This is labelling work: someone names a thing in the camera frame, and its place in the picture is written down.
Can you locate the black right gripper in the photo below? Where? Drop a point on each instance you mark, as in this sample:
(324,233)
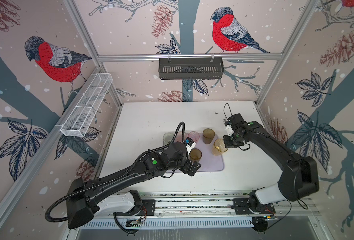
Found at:
(227,143)

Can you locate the aluminium front rail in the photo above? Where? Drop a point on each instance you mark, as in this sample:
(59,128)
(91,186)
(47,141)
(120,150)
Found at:
(197,205)

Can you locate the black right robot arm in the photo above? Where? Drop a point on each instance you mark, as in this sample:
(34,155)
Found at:
(299,176)

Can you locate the yellow amber glass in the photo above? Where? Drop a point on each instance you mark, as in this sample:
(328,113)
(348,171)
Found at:
(219,147)

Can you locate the dark olive glass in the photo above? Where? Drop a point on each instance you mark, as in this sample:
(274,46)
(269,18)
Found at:
(208,135)
(195,155)

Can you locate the aluminium back crossbar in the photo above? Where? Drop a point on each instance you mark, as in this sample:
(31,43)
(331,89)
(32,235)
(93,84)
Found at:
(141,58)

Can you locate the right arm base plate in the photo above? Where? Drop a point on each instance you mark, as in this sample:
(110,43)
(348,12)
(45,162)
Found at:
(242,207)

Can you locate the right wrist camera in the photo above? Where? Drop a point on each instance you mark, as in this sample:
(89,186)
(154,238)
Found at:
(229,128)

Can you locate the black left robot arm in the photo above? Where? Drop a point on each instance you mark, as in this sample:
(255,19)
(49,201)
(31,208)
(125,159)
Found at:
(85,196)

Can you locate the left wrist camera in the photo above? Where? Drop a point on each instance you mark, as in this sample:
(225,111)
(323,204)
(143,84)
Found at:
(190,144)

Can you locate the white wire mesh shelf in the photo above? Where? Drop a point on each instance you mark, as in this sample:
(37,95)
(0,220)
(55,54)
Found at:
(84,112)

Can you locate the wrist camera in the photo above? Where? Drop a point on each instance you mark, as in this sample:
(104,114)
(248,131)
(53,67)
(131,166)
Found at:
(190,144)
(229,128)

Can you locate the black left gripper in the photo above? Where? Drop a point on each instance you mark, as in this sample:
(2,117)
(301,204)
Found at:
(187,169)

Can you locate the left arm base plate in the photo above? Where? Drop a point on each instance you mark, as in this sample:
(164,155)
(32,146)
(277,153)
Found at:
(146,208)

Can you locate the pale green dimpled short glass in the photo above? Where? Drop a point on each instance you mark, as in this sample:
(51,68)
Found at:
(167,138)

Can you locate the black hanging wire basket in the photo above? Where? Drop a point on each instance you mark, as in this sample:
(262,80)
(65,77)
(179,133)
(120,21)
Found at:
(191,68)

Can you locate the pink glass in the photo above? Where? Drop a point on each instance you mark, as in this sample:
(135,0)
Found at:
(181,137)
(195,136)

